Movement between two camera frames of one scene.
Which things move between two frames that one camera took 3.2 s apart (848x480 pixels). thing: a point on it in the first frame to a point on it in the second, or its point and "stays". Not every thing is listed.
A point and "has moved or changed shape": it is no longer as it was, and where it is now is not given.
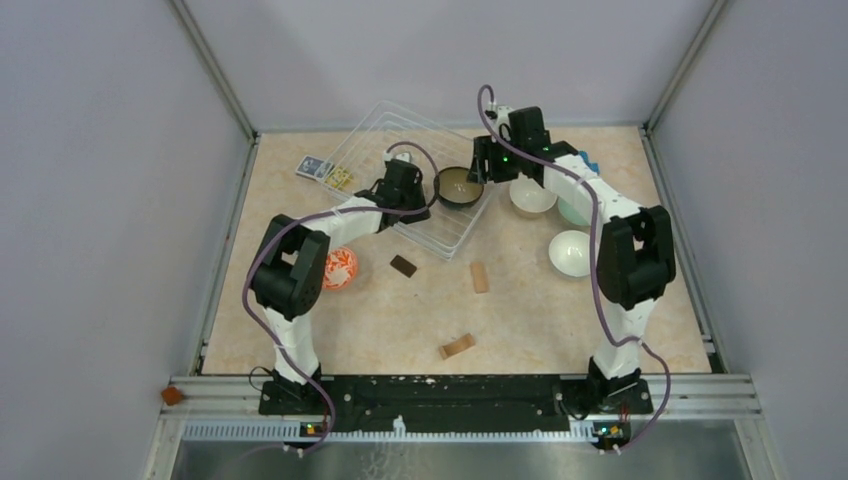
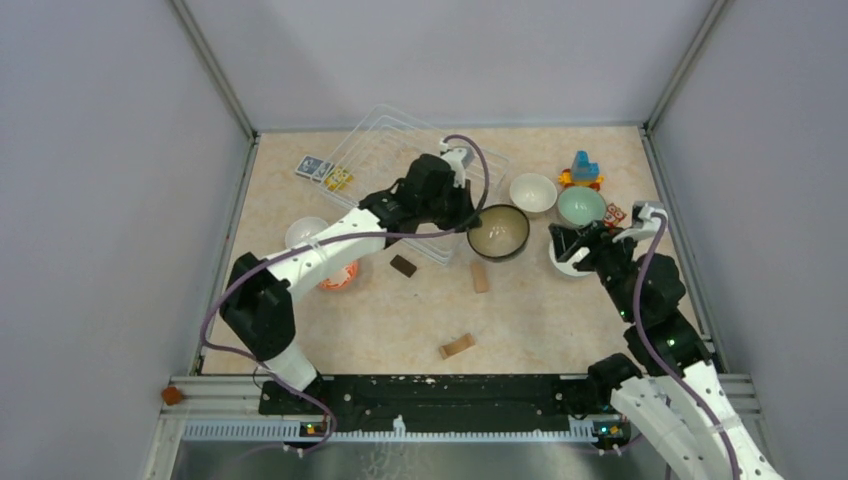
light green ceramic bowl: x=576 y=210 stays
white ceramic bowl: x=570 y=253 stays
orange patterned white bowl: x=341 y=266 stays
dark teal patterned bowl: x=454 y=191 has moved or changed shape
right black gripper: x=484 y=150 to x=597 y=236
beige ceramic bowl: x=529 y=199 stays
